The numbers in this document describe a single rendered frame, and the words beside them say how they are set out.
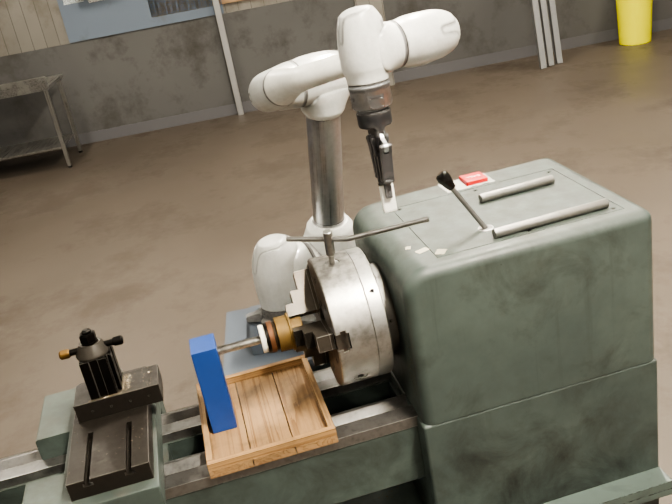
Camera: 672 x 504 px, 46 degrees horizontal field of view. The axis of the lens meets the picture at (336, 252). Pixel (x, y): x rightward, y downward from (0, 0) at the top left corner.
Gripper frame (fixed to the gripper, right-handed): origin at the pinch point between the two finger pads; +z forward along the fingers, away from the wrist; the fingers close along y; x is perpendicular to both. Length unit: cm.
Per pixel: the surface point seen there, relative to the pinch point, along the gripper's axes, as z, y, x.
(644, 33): 94, -637, 466
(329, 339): 27.0, 7.3, -20.5
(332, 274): 14.7, 0.5, -15.9
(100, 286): 120, -338, -117
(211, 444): 49, 1, -52
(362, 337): 27.6, 9.5, -13.4
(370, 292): 19.6, 4.6, -8.8
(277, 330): 26.3, -3.0, -30.8
